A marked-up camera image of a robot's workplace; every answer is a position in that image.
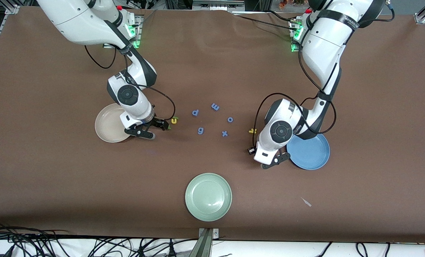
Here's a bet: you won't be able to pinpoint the blue round plate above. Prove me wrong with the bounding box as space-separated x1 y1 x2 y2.
287 132 331 170

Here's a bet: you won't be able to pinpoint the beige brown round plate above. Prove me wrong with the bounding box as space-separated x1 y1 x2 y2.
94 103 134 143

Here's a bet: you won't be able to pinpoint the pale green round plate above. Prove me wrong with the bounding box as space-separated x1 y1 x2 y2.
185 173 232 222

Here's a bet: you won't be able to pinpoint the brown table cover sheet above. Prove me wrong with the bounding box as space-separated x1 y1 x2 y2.
0 5 425 243

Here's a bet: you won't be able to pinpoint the grey metal box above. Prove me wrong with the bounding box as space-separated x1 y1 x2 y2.
193 0 245 10

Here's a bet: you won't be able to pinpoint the orange artificial flowers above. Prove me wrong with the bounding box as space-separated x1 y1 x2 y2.
278 0 307 8

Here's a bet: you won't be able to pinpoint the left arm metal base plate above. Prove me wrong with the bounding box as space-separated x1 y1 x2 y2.
289 18 303 53

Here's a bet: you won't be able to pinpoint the grey metal camera bracket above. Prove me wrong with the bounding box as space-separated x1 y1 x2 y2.
198 228 219 257

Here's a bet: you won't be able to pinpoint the black base power cable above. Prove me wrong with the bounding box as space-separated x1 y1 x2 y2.
265 10 301 24
233 14 297 32

